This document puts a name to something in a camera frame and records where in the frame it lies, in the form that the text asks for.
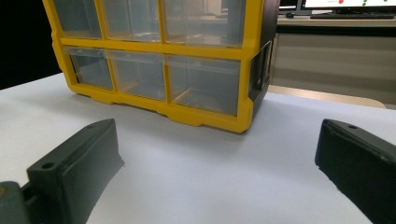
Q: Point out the clear plastic drawer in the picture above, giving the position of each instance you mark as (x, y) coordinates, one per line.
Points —
(91, 67)
(132, 18)
(204, 21)
(138, 74)
(204, 85)

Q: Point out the beige office desk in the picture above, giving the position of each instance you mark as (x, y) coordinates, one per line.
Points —
(336, 59)

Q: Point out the light wooden table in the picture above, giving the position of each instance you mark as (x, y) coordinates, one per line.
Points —
(327, 96)

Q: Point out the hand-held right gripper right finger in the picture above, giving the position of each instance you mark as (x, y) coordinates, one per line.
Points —
(358, 161)

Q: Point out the black keyboard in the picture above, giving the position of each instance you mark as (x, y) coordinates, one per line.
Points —
(351, 16)

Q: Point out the yellow black drawer cabinet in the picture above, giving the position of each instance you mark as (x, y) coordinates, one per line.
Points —
(205, 51)

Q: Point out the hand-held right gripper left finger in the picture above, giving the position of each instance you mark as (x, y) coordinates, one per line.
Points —
(77, 168)

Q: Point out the computer monitor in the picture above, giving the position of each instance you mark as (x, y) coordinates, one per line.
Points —
(351, 3)

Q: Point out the black computer mouse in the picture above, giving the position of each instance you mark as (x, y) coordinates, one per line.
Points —
(289, 14)

